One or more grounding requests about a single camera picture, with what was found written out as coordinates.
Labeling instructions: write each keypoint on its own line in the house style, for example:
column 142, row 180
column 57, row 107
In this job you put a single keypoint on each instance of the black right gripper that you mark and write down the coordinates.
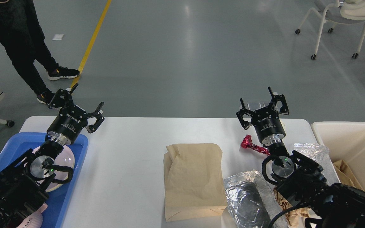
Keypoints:
column 267, row 123

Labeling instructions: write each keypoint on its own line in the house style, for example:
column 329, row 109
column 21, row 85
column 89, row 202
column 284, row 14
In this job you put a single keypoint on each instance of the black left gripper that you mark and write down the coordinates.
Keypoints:
column 68, row 125

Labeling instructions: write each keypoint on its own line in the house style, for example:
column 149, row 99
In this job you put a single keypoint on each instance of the pink plate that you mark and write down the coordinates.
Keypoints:
column 65, row 158

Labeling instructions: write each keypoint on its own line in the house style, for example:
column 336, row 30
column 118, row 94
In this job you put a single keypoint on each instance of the pink mug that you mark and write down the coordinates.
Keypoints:
column 34, row 220

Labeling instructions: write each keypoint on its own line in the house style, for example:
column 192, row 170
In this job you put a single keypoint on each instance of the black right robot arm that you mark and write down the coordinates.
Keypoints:
column 297, row 178

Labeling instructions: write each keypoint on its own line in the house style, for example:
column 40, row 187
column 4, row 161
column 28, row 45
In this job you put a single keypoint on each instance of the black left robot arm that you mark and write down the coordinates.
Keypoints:
column 24, row 182

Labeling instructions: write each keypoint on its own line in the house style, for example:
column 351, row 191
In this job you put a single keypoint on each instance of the floor socket plates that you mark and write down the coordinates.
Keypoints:
column 256, row 105

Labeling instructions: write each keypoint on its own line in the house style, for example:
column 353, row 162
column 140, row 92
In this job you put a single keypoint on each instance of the red foil wrapper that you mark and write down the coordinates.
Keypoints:
column 248, row 144

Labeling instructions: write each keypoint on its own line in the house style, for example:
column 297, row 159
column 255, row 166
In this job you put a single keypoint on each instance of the crumpled foil sheet right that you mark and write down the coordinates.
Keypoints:
column 320, row 154

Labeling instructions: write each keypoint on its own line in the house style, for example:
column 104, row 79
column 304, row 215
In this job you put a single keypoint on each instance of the white floor label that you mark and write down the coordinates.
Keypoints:
column 58, row 37

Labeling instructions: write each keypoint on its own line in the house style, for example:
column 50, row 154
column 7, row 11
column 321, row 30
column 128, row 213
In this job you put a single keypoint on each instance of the blue plastic tray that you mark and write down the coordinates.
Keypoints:
column 59, row 199

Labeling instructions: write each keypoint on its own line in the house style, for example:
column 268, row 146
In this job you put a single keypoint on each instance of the brown paper bag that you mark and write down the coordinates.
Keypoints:
column 193, row 182

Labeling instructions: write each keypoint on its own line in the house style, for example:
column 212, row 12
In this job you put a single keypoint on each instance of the beige waste bin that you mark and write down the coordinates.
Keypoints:
column 346, row 141

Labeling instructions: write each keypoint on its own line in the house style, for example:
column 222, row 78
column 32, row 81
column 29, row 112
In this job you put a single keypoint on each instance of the person in black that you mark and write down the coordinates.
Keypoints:
column 23, row 40

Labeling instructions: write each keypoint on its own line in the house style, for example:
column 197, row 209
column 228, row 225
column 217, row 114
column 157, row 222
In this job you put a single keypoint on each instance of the brown paper in bin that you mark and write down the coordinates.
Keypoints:
column 345, row 174

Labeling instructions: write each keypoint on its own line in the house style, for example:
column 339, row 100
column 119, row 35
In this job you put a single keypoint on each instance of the crumpled brown paper ball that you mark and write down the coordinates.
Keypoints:
column 294, row 218

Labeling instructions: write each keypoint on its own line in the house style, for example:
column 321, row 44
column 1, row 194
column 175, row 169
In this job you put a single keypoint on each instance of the white chair on wheels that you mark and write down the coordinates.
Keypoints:
column 345, row 12

